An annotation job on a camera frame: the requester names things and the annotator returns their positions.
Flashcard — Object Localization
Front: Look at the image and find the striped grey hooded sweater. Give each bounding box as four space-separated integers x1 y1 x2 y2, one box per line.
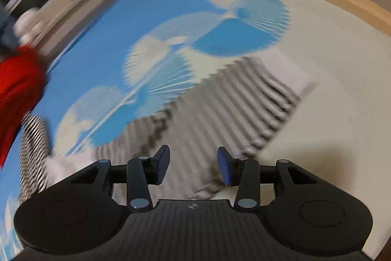
18 53 312 203

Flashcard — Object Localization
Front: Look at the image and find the red knitted blanket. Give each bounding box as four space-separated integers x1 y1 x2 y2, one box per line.
1 46 46 166

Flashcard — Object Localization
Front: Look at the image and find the blue white patterned bedsheet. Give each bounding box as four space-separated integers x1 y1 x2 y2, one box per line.
1 0 390 260

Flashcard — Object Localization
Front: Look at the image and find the white plush toy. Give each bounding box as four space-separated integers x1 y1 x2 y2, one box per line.
13 7 45 46

